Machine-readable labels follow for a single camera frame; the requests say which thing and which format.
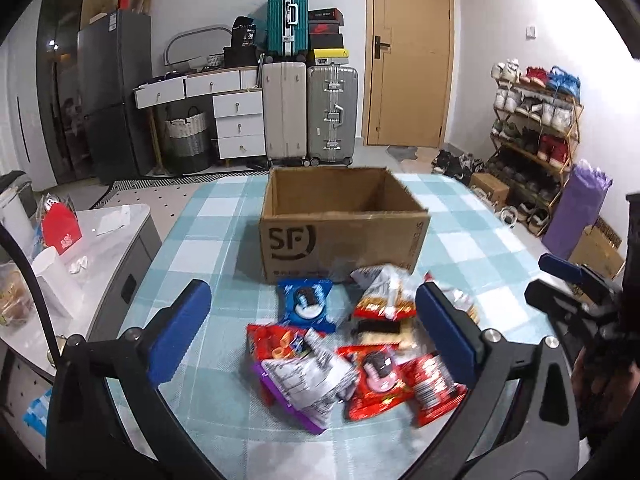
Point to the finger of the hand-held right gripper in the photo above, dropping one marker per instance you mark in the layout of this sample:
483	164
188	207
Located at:
555	300
562	266

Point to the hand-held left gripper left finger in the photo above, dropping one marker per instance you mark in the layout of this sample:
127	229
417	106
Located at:
180	325

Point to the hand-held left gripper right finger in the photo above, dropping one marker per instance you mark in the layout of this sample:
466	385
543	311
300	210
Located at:
445	330

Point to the clear biscuit packet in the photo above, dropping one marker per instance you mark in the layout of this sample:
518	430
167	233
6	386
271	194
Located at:
462	305

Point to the black and beige snack packet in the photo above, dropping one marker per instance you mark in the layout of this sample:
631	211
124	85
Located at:
380	332

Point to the white and red stick snack packet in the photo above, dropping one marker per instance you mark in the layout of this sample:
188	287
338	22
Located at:
385	292

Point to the red cookie packet pink picture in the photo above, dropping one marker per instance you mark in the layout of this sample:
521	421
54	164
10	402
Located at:
375	375

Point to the orange and red snack packet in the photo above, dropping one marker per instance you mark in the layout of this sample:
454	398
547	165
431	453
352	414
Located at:
277	341

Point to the blue cookie packet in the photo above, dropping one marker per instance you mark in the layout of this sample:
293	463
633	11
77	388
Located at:
305	305

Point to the purple snack packet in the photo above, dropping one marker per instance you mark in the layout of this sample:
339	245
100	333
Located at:
300	385

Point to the person's right forearm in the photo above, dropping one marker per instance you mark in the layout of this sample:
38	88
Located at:
615	432

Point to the person's right hand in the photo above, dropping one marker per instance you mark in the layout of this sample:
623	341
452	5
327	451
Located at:
610	392

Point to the printed flat cardboard box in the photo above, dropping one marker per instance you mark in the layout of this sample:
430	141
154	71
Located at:
597	252

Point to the purple bag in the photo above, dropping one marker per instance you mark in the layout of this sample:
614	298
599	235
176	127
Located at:
575	210

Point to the grey side cabinet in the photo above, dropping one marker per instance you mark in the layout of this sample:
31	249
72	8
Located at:
120	260

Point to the blue checked tablecloth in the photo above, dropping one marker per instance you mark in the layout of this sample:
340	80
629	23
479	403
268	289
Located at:
210	240

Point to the small brown cardboard box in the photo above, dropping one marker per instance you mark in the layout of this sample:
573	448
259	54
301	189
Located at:
489	190

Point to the wooden shoe rack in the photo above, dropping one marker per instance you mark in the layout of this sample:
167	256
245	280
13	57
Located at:
570	160

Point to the white tissue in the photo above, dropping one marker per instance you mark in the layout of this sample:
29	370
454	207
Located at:
112	220

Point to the dotted floor mat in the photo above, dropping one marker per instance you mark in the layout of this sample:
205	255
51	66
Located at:
145	200

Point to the black shoes pile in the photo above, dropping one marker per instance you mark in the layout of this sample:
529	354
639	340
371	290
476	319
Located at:
457	164

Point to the rows of shoes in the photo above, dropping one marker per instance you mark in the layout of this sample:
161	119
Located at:
535	110

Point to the blue patterned packet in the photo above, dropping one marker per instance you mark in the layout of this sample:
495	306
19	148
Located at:
37	410

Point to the clear bag of bread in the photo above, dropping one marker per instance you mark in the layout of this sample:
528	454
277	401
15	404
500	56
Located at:
14	297

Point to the grey door mat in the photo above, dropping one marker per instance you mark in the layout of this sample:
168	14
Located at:
402	152

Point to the striped laundry basket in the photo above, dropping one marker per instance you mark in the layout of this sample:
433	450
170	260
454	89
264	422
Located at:
186	142

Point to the white drawer dresser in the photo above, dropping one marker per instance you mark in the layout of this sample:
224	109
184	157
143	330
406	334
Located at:
235	115

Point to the grey refrigerator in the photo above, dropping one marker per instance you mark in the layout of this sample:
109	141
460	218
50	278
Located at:
115	100

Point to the white suitcase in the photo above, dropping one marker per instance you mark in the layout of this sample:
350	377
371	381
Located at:
284	110

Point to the silver suitcase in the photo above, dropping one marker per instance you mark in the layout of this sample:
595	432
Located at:
331	110

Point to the wooden door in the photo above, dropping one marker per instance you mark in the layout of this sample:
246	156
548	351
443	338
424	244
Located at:
415	55

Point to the dark glass door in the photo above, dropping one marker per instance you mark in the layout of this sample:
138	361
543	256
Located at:
62	85

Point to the white framed oval mirror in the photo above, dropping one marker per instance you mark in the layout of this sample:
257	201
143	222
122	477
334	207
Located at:
197	42

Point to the yellow and black box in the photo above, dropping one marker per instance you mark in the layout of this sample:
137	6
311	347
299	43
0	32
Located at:
327	56

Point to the black printed bag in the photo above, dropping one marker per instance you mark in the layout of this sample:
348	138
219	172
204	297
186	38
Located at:
244	32

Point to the red and black shoebox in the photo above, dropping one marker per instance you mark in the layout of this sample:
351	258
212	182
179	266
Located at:
326	28

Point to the teal suitcase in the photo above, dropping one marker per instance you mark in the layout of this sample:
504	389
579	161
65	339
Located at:
286	17

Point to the white light switch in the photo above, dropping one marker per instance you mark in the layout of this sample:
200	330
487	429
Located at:
531	32

